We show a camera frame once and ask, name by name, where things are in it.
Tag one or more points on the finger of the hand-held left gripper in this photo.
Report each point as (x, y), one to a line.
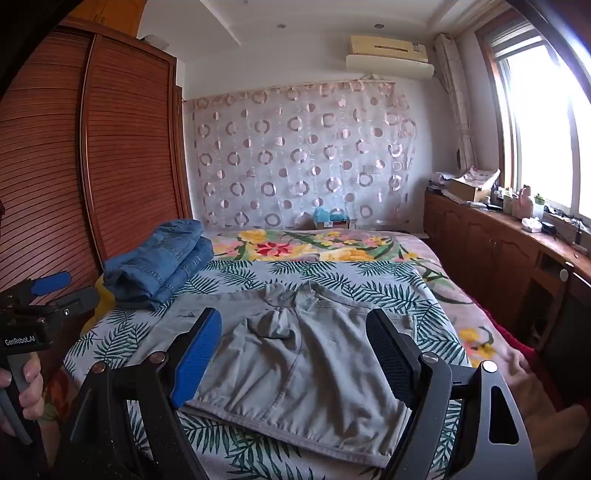
(78, 300)
(51, 282)

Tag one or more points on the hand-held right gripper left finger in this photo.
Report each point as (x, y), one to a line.
(198, 360)

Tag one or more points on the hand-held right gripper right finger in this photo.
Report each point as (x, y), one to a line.
(392, 364)

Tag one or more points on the grey pants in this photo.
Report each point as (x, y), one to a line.
(300, 369)

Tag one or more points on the person's left hand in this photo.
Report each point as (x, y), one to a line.
(32, 387)

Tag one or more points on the yellow plush toy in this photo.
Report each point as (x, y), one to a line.
(105, 300)

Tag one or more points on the leaf print bedsheet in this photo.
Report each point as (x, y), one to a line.
(369, 295)

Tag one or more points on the folded dark blue jeans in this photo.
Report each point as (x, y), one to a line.
(147, 258)

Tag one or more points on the folded light blue jeans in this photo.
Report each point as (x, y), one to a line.
(196, 261)

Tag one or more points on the red cloth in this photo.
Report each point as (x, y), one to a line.
(508, 341)

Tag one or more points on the long wooden cabinet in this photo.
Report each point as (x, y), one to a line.
(485, 240)

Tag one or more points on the small cardboard box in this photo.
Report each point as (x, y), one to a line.
(323, 225)

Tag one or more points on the wooden slatted wardrobe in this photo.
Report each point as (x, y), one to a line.
(124, 138)

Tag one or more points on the blue plastic bag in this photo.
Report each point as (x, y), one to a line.
(328, 213)

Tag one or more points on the stack of papers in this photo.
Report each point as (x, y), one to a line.
(441, 184)

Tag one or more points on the open cardboard box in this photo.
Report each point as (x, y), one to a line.
(466, 190)

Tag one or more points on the small white case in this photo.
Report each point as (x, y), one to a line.
(532, 225)

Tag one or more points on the white bottle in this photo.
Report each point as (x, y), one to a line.
(508, 204)

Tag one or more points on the newspaper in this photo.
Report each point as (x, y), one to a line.
(480, 177)

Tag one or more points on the small black case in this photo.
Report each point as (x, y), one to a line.
(550, 228)

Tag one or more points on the green cap bottle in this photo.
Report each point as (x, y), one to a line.
(539, 206)

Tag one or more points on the circle patterned curtain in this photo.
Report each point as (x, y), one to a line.
(300, 157)

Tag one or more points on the grey box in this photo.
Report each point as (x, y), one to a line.
(157, 41)

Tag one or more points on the checkered window curtain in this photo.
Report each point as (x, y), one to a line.
(455, 101)

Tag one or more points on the wooden overhead cabinet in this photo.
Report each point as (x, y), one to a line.
(111, 14)

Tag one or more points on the window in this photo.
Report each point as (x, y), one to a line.
(545, 124)

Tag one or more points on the cream air conditioner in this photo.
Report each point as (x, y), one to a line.
(390, 55)

